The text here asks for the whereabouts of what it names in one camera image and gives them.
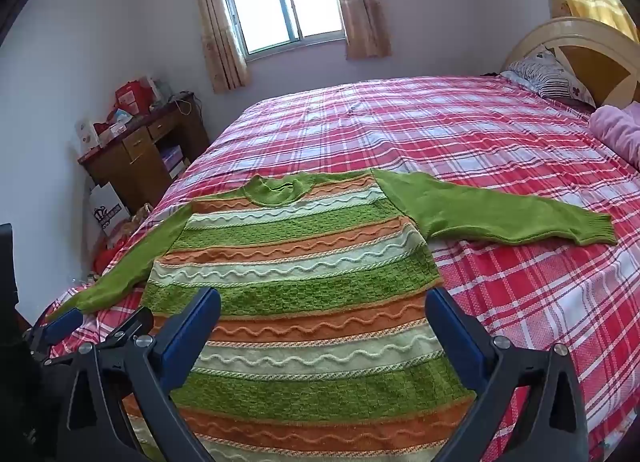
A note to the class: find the small white box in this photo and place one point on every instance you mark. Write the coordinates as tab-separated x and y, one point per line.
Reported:
87	135

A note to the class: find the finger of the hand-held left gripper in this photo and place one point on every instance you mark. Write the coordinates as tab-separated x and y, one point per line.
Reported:
132	323
60	326

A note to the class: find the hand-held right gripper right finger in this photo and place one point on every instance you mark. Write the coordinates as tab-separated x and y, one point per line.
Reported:
452	337

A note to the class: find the pink blanket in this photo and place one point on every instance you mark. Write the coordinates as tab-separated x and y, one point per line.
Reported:
620	132

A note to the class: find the striped floral pillow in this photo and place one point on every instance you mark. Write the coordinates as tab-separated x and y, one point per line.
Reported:
550	75

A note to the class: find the bed with red plaid sheet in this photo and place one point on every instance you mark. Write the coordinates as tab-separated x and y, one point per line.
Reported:
450	142

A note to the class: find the white paper bag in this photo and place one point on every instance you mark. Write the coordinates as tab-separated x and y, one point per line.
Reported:
107	212

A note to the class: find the brown wooden desk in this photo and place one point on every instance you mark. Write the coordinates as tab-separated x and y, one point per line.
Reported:
145	162

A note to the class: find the green orange striped knit sweater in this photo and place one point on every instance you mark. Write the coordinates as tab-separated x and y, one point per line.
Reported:
310	292

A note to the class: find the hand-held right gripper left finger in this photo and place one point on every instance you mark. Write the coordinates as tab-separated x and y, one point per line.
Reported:
192	337

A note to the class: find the cream wooden headboard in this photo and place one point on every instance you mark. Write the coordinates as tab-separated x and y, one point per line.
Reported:
600	57

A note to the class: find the red bags on desk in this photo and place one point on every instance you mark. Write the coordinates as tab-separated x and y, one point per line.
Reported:
131	98

